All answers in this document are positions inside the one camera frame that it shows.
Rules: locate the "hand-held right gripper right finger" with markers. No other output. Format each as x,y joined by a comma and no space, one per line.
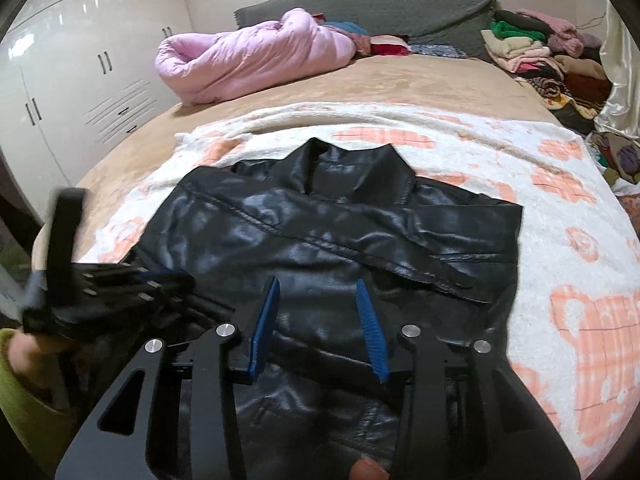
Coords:
372,335

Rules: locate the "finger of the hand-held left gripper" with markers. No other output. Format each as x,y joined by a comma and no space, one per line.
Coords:
135,274
135,297

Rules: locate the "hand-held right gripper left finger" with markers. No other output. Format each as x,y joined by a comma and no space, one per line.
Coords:
262,330

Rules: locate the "black leather jacket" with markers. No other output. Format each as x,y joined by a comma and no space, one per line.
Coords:
310,230

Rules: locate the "person's left forearm green sleeve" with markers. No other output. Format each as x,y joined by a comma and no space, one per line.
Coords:
25,410

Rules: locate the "white bag of clothes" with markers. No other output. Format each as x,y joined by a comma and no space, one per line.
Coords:
620,160

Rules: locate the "pile of folded clothes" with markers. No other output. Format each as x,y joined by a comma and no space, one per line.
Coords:
540,65

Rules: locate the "person's left hand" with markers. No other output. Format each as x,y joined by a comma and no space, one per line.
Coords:
32,352

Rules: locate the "person's right hand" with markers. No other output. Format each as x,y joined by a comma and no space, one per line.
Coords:
369,470

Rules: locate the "white glossy wardrobe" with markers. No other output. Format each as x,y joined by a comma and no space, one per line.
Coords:
90,60

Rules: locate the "white pink-patterned blanket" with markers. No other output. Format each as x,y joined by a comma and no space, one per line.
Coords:
565,270

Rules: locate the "pink quilt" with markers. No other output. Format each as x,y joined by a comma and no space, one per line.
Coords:
240,60

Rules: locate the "red cloth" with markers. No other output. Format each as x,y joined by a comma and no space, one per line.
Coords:
390,46

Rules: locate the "dark floral cloth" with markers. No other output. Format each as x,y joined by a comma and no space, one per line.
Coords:
437,51

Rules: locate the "teal cloth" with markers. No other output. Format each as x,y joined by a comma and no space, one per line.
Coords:
345,28

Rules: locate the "grey headboard cover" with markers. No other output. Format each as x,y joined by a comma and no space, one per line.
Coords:
400,10

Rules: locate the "cream satin curtain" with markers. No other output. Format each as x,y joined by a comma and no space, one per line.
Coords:
620,75

